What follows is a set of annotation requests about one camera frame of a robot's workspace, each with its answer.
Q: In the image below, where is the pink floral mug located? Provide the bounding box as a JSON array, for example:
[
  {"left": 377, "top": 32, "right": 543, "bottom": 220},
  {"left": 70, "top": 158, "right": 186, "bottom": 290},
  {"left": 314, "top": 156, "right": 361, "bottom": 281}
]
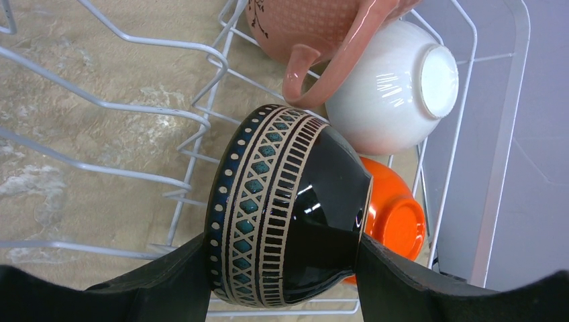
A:
[{"left": 244, "top": 0, "right": 420, "bottom": 109}]

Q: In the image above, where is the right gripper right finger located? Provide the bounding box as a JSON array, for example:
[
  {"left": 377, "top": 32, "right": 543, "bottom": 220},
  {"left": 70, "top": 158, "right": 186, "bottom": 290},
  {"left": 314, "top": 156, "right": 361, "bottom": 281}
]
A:
[{"left": 356, "top": 235, "right": 568, "bottom": 321}]

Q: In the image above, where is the white wire dish rack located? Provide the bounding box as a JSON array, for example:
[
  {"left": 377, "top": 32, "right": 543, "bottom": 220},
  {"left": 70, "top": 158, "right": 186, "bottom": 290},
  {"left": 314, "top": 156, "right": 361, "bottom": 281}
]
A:
[{"left": 0, "top": 0, "right": 531, "bottom": 319}]

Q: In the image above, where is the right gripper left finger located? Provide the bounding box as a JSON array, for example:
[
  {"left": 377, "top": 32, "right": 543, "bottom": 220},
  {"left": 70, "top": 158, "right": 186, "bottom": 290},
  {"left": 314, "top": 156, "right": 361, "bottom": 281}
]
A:
[{"left": 1, "top": 235, "right": 211, "bottom": 321}]

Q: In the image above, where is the white bowl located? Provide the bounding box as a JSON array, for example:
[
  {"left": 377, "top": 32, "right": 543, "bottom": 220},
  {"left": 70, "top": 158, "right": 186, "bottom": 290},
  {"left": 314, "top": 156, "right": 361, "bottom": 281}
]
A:
[{"left": 325, "top": 20, "right": 459, "bottom": 156}]

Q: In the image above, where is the orange bowl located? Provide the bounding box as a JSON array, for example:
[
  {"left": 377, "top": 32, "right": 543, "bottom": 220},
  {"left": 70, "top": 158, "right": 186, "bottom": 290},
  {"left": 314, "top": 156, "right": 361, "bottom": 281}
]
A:
[{"left": 360, "top": 157, "right": 426, "bottom": 261}]

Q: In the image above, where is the brown glazed bowl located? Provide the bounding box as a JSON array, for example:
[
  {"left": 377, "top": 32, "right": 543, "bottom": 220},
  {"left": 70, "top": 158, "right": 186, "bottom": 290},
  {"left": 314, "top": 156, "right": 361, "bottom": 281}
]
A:
[{"left": 204, "top": 104, "right": 373, "bottom": 308}]

